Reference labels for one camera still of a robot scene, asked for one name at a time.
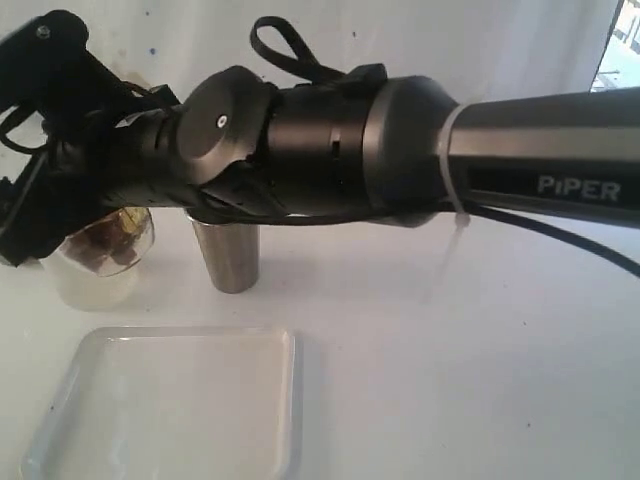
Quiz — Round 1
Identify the translucent plastic container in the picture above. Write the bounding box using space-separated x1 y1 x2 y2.
40 253 139 311

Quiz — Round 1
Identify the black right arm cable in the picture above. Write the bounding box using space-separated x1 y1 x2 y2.
0 15 640 279

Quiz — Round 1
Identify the clear measuring shaker cup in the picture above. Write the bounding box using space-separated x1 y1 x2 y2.
57 207 154 279

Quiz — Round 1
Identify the stainless steel tumbler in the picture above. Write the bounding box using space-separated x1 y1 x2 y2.
188 214 260 294

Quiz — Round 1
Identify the pile of coins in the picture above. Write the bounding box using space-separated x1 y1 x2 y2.
67 209 149 269

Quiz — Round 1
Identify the white rectangular tray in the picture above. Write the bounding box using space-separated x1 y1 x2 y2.
19 326 298 479

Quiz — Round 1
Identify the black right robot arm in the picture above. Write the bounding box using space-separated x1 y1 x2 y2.
1 65 639 266

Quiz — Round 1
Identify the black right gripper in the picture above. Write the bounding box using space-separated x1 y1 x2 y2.
0 64 151 269

